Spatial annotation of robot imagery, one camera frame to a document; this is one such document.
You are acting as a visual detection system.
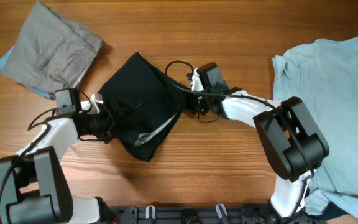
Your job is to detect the black shorts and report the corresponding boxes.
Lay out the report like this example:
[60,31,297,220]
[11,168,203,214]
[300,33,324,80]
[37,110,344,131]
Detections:
[98,52,186,162]

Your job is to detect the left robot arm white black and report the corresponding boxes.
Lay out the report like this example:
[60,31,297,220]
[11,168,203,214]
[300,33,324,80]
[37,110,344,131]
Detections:
[0,88,119,223]

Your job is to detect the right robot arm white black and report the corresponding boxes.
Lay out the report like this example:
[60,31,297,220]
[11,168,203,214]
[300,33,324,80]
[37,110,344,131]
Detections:
[187,62,329,223]

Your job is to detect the folded grey shorts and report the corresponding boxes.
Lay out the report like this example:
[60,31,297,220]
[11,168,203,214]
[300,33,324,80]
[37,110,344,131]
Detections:
[1,2,103,94]

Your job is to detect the folded light blue cloth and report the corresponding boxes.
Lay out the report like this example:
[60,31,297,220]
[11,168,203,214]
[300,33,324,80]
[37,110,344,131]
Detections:
[0,46,53,100]

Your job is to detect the light blue t-shirt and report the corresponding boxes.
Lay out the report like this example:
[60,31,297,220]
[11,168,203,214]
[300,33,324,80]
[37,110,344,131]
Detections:
[272,37,358,218]

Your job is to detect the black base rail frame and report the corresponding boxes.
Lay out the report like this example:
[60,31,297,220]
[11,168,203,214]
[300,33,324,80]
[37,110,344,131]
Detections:
[109,204,269,224]

